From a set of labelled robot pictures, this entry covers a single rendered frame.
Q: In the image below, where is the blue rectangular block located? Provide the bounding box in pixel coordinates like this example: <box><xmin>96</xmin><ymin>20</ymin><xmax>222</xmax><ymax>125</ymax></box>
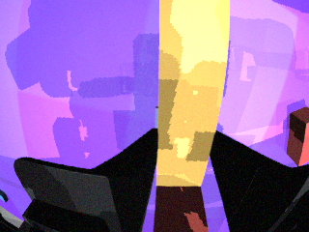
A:
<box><xmin>0</xmin><ymin>190</ymin><xmax>9</xmax><ymax>202</ymax></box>

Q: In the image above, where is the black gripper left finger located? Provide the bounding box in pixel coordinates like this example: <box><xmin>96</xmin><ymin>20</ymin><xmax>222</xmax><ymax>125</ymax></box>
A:
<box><xmin>13</xmin><ymin>129</ymin><xmax>158</xmax><ymax>232</ymax></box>

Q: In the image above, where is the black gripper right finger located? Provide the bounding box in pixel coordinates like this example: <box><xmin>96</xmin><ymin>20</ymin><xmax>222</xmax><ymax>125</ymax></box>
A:
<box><xmin>210</xmin><ymin>130</ymin><xmax>309</xmax><ymax>232</ymax></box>

